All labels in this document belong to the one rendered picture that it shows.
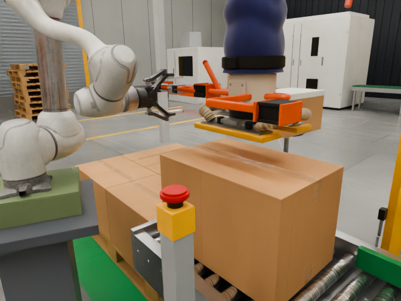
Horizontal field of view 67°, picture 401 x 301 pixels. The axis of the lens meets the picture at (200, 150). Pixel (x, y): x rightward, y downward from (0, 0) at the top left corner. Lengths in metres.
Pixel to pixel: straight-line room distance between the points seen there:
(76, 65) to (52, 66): 9.84
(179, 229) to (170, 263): 0.10
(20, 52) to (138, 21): 4.28
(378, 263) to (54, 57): 1.47
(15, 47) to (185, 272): 10.28
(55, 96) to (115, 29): 10.68
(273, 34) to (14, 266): 1.27
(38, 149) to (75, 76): 9.94
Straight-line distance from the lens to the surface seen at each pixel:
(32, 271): 1.45
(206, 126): 1.14
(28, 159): 1.31
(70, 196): 1.27
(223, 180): 1.02
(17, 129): 1.31
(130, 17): 12.41
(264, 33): 1.06
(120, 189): 2.02
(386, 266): 1.32
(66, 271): 1.46
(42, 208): 1.30
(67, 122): 1.43
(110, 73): 0.92
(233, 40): 1.07
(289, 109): 0.74
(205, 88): 1.28
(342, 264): 1.39
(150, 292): 1.91
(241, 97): 1.04
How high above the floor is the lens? 1.33
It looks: 17 degrees down
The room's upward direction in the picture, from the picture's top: 1 degrees counter-clockwise
